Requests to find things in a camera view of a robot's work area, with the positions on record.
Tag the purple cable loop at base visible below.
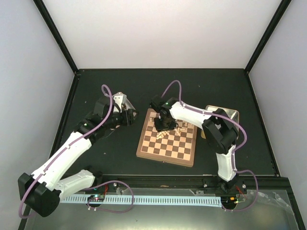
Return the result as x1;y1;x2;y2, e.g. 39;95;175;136
86;181;137;214

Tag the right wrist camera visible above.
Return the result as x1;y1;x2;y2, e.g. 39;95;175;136
150;95;165;113

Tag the black frame post left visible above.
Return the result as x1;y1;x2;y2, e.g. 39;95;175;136
32;0;80;75

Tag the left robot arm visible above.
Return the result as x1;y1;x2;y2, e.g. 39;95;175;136
18;93;138;217

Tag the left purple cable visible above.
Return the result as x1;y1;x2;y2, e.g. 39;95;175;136
18;84;115;219

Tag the yellow tin box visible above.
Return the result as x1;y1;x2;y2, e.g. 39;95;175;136
201;105;239;139

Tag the wooden chess board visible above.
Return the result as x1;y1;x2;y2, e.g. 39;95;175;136
136;109;198;167

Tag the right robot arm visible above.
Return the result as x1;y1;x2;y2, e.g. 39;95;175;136
150;95;238;193

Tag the black frame post right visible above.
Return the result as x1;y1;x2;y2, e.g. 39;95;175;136
244;0;294;72

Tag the pink embossed tin box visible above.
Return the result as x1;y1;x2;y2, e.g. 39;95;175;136
123;96;135;111

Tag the pile of light chess pieces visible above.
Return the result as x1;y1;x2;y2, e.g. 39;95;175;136
146;117;194;139

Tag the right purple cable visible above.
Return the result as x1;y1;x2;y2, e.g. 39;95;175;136
162;80;248;173

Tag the light blue slotted cable duct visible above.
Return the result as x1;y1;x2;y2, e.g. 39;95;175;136
61;194;222;207

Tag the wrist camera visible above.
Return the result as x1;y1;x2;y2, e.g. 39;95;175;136
112;92;126;113
150;95;165;113

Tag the black frame post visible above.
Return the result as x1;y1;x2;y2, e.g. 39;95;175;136
244;0;294;72
32;0;80;75

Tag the small circuit board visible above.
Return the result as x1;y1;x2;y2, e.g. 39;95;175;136
87;195;105;202

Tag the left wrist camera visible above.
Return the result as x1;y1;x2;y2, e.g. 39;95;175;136
112;92;126;113

